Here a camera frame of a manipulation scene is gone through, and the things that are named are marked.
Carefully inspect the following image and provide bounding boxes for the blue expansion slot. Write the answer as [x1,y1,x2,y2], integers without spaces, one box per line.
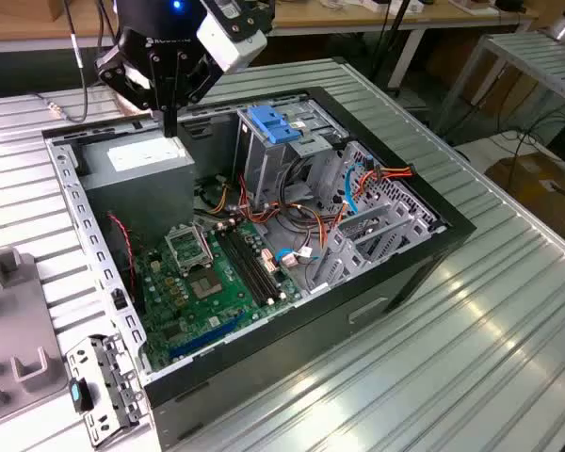
[168,313,247,360]

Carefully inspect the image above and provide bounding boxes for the blue plastic drive latch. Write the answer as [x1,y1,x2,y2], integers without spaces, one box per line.
[246,105,303,146]

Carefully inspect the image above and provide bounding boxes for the green motherboard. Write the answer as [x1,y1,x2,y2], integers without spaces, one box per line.
[134,219,303,374]

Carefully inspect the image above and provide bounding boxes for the grey metal disk bay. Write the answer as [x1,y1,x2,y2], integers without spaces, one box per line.
[308,202,448,296]

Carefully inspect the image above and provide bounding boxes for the orange red power wire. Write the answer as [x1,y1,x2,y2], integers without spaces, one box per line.
[352,159,416,199]

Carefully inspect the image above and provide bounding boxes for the metal slat side table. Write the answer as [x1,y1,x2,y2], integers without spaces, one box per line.
[432,27,565,137]

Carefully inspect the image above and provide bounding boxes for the RAM slot black clips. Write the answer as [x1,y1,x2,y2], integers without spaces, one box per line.
[215,228,270,306]
[228,224,283,301]

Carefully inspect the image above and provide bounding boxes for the grey power supply unit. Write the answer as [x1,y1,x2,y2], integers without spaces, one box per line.
[77,127,198,246]

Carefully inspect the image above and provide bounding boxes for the large cardboard box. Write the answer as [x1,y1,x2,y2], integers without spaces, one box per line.
[484,153,565,239]

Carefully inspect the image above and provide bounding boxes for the multicolour supply wire bundle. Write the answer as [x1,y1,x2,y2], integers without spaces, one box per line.
[192,154,349,255]

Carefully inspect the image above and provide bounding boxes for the RAM slot white clips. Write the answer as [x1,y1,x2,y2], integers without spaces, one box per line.
[221,226,277,304]
[234,222,289,299]

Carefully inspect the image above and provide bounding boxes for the CPU socket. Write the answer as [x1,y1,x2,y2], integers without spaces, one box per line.
[189,269,226,303]

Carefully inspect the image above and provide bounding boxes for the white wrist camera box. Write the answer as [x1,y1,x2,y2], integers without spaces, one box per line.
[196,0,270,74]

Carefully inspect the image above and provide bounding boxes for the grey metal drive cage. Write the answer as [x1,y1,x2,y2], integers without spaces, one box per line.
[233,100,350,211]

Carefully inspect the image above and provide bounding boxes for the blue data wire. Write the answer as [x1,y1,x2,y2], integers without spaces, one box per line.
[273,153,377,267]

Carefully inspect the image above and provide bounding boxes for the black cable silver plug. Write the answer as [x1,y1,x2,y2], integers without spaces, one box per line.
[35,0,90,124]

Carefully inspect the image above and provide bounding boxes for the red black twisted wire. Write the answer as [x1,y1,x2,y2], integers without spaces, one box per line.
[105,212,138,302]

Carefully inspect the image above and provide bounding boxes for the grey metal slot bracket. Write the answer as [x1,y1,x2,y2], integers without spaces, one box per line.
[64,331,151,448]

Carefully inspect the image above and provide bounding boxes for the black open PC case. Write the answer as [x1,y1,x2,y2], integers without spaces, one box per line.
[40,86,477,451]

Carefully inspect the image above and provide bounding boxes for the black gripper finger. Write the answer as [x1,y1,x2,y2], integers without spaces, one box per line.
[169,52,223,137]
[95,45,170,137]

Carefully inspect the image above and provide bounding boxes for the metal socket cover frame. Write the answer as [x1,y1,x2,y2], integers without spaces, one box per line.
[163,224,217,276]

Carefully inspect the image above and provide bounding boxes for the thin metal locking lever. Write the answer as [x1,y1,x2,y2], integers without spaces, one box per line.
[193,221,217,274]

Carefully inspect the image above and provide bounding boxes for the grey parts rack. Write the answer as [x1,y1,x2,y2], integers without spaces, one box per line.
[0,248,71,428]

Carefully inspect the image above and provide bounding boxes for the small brown box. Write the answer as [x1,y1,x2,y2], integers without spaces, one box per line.
[46,0,72,24]

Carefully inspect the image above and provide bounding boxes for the blue black bracket latch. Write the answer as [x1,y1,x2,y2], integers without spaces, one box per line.
[68,379,95,414]

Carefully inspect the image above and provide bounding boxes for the wooden desk white frame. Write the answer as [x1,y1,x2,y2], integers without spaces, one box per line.
[0,0,541,56]

